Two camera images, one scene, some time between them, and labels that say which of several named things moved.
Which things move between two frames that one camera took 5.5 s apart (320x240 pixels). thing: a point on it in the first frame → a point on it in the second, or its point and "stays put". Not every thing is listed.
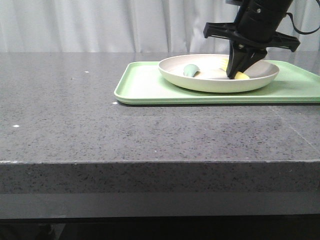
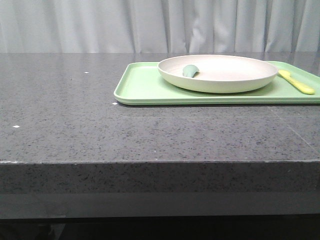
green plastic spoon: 190,69 stays put
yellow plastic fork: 239,75 → 303,88
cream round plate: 211,78 stays put
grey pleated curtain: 134,26 stays put
